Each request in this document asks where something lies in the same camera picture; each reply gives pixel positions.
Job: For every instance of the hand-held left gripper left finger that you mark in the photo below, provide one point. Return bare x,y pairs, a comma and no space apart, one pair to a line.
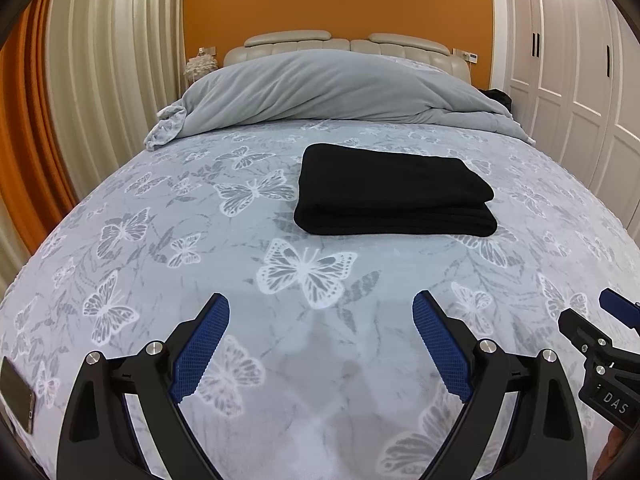
200,345

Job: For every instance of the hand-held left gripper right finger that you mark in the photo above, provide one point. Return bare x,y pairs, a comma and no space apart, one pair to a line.
442,345

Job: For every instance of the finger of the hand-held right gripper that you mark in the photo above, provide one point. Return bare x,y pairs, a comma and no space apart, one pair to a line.
575,325
612,302

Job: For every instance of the black pants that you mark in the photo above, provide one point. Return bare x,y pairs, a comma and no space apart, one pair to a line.
390,195

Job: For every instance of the person's right hand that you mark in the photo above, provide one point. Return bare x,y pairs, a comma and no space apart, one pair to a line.
607,455

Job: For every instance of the butterfly print bed blanket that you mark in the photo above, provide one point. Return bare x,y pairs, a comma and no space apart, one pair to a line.
150,260

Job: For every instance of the smartphone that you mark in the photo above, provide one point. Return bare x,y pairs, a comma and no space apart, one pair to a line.
17,395

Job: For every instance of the dark bag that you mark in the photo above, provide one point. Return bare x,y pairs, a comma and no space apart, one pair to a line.
497,100

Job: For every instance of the white wardrobe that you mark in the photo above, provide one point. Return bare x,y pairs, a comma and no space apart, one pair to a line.
575,60

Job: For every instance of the orange curtain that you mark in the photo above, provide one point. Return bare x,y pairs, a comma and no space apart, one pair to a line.
25,135

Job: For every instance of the white feather lamp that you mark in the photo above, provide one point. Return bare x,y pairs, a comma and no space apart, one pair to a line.
200,67

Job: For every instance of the grey duvet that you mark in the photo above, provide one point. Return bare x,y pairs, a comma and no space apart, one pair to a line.
325,85

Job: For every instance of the white curtain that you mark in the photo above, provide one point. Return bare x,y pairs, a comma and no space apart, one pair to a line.
115,70

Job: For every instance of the beige padded headboard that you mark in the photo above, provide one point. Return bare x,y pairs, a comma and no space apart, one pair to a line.
380,45

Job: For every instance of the wall switch panel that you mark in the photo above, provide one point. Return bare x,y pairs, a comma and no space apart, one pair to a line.
207,50
465,53

